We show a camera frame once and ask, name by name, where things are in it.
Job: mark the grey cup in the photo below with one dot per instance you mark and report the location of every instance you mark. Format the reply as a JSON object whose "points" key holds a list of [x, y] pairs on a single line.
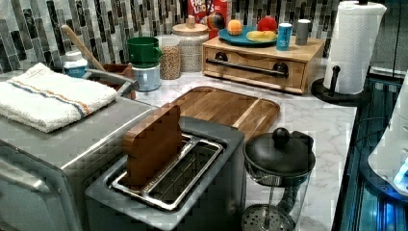
{"points": [[302, 31]]}

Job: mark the yellow toy banana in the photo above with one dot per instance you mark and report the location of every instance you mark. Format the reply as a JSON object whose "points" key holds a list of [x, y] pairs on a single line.
{"points": [[261, 36]]}

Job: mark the wooden drawer box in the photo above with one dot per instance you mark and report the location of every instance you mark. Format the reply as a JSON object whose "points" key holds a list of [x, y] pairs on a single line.
{"points": [[289, 71]]}

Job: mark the white bottle blue label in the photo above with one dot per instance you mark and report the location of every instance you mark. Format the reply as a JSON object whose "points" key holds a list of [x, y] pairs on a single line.
{"points": [[74, 64]]}

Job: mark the black glass french press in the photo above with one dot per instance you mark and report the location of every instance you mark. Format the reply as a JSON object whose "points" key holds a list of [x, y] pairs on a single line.
{"points": [[283, 162]]}

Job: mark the teal plate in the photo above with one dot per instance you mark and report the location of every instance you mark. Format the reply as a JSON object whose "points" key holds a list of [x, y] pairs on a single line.
{"points": [[241, 40]]}

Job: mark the glass jar with wooden lid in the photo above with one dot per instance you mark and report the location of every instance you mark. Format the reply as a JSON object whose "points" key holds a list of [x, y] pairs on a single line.
{"points": [[191, 35]]}

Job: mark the blue can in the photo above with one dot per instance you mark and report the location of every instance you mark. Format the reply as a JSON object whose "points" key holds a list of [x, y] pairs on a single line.
{"points": [[284, 36]]}

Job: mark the red cereal box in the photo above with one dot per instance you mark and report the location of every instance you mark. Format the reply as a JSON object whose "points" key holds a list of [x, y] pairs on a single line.
{"points": [[200, 9]]}

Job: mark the glass jar of grains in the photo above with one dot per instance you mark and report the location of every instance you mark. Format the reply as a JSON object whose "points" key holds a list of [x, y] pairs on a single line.
{"points": [[170, 60]]}

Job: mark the wooden spoon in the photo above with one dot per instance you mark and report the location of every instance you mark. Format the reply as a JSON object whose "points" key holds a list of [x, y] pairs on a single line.
{"points": [[81, 46]]}

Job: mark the orange toy fruit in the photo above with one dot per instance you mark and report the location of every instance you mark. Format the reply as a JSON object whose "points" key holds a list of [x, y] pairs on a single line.
{"points": [[234, 27]]}

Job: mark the green mug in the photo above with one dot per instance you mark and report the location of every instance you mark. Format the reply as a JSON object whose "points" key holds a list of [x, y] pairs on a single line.
{"points": [[144, 52]]}

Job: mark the black paper towel holder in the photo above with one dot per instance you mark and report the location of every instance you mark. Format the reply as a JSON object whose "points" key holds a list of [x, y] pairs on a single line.
{"points": [[329, 95]]}

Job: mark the white striped folded towel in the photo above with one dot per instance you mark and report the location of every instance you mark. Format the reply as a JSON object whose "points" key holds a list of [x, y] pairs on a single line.
{"points": [[47, 100]]}

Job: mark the red toy fruit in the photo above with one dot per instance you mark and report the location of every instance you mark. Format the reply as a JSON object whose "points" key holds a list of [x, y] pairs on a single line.
{"points": [[267, 23]]}

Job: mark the stainless steel toaster oven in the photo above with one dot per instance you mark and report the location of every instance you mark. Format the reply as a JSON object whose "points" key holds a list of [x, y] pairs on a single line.
{"points": [[44, 175]]}

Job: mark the brown wooden utensil box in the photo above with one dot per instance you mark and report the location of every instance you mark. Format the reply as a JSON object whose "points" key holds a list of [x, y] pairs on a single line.
{"points": [[122, 69]]}

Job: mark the white paper towel roll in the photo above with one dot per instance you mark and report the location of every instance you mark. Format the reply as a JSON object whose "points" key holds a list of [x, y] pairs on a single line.
{"points": [[353, 38]]}

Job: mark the wooden toy toast slice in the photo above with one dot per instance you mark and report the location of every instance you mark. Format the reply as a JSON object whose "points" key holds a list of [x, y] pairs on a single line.
{"points": [[151, 145]]}

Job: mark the multicoloured toy ball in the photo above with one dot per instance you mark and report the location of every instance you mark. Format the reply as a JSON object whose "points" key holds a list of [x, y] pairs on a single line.
{"points": [[215, 21]]}

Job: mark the grey two-slot toaster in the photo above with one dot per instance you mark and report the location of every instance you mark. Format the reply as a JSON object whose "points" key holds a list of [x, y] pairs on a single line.
{"points": [[203, 192]]}

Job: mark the wooden cutting board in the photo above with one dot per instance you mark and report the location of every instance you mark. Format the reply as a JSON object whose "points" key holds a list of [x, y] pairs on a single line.
{"points": [[249, 114]]}

